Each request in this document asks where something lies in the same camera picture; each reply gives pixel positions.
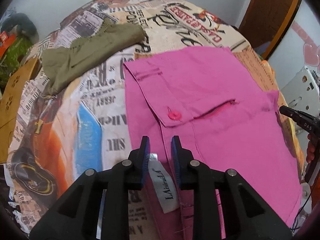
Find pink pants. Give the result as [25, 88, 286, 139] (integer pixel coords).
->
[123, 47, 302, 226]

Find right hand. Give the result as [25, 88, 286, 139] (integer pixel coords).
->
[306, 134, 315, 164]

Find white suitcase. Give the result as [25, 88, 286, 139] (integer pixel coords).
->
[281, 66, 319, 118]

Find wooden door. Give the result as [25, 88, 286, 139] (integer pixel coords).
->
[239, 0, 301, 59]

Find wooden laptop tray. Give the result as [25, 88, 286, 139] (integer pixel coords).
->
[0, 57, 40, 164]

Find olive green garment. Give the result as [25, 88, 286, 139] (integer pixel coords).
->
[42, 19, 146, 96]

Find orange box in basket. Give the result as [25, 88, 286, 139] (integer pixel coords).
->
[0, 31, 16, 57]

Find grey plush toy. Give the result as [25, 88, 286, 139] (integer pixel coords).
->
[1, 13, 39, 43]

